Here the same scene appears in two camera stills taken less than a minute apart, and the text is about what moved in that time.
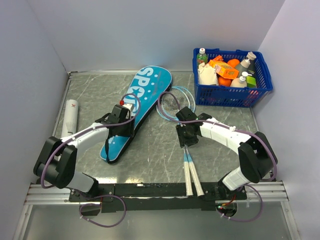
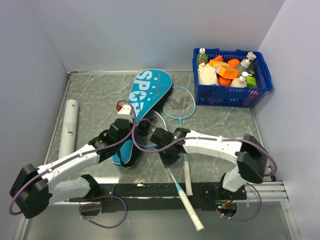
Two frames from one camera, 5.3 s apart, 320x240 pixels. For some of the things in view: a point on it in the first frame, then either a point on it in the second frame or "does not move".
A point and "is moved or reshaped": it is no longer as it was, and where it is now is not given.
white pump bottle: [240, 82] does not move
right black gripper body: [185, 136] to [168, 157]
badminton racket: [184, 98] does not move
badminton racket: [169, 103] to [150, 121]
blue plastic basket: [222, 96] does not move
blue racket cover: [151, 83] is moved or reshaped
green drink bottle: [202, 57] does not move
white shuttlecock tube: [70, 117] does not move
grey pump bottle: [247, 65] does not move
